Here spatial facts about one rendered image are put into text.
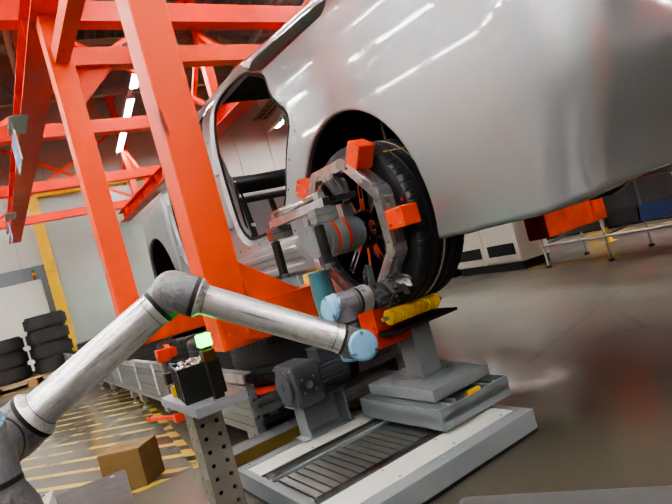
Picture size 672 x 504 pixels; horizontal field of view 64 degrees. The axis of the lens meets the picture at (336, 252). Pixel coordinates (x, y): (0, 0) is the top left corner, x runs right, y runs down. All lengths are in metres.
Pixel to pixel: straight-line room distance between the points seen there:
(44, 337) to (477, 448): 8.83
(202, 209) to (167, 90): 0.51
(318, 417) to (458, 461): 0.79
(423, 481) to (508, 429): 0.39
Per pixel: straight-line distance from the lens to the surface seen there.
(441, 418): 1.99
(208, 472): 1.99
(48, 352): 10.14
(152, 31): 2.53
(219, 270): 2.29
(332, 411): 2.47
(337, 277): 2.26
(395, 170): 1.91
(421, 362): 2.18
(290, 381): 2.20
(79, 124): 4.37
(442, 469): 1.81
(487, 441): 1.93
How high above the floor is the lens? 0.79
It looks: level
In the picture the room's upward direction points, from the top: 15 degrees counter-clockwise
